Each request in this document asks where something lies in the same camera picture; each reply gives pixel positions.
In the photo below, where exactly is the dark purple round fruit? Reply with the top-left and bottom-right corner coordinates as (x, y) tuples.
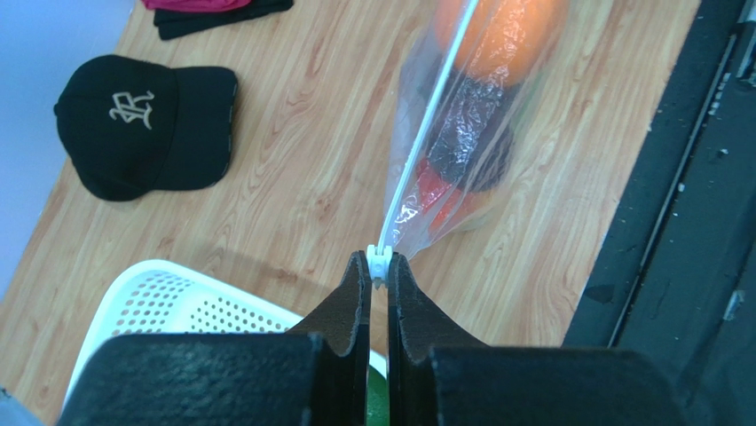
(424, 69), (520, 193)

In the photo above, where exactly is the pink folded cloth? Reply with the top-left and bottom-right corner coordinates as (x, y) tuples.
(142, 0), (251, 13)

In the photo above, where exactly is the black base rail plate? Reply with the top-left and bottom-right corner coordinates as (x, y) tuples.
(563, 1), (755, 425)

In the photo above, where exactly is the black folded cloth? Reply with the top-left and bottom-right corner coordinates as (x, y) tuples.
(153, 0), (295, 41)

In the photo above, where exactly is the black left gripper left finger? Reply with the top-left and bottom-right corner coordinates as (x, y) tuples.
(59, 251), (372, 425)

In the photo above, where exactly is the black baseball cap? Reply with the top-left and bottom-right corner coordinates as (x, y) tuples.
(54, 54), (239, 201)

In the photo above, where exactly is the clear polka dot zip bag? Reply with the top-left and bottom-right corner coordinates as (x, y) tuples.
(366, 1), (570, 287)

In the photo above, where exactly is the white perforated plastic basket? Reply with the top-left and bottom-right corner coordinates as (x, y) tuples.
(61, 259), (388, 412)

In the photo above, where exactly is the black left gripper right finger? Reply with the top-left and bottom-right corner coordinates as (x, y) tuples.
(387, 254), (688, 425)

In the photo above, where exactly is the orange fruit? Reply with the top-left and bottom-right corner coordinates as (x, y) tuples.
(453, 0), (570, 87)

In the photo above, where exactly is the red tomato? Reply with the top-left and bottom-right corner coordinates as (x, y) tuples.
(414, 158), (495, 237)

